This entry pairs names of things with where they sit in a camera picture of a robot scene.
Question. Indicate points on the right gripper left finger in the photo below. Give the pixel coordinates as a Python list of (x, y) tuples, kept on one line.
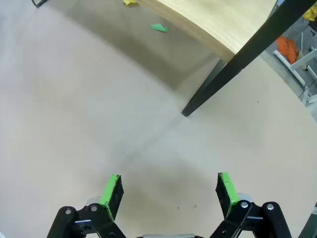
[(109, 198)]

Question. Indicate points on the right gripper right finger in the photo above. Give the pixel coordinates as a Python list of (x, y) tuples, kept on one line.
[(229, 196)]

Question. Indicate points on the orange cloth bundle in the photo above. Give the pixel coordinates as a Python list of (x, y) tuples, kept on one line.
[(287, 48)]

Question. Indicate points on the green paper scrap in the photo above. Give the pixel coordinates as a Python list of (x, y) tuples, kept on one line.
[(158, 27)]

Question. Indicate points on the yellow paper scrap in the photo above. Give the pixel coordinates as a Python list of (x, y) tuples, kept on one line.
[(130, 2)]

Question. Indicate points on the yellow bag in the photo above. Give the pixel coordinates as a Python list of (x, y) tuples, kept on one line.
[(310, 15)]

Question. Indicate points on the wooden shelf black metal frame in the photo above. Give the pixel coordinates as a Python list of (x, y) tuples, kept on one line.
[(210, 19)]

